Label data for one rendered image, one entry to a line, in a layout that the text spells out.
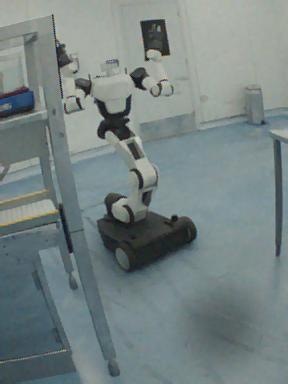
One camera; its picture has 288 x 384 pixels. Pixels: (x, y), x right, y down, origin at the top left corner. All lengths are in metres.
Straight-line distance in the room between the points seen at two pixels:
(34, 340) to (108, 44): 4.46
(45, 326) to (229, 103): 5.37
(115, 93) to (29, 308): 1.61
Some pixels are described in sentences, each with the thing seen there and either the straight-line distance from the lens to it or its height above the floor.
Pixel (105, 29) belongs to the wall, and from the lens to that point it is 5.79.
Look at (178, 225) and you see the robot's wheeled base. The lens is 3.13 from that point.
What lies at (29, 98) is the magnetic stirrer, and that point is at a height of 1.37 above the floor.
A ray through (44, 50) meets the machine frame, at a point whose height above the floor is 1.56.
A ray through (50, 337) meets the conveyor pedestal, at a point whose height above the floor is 0.29.
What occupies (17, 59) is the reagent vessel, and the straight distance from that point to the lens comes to 1.71.
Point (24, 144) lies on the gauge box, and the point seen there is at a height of 1.17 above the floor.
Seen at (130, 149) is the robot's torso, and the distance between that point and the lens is 3.02.
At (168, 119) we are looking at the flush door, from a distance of 6.22.
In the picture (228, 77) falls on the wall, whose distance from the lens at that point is 6.76.
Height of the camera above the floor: 1.54
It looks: 21 degrees down
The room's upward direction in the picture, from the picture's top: 8 degrees counter-clockwise
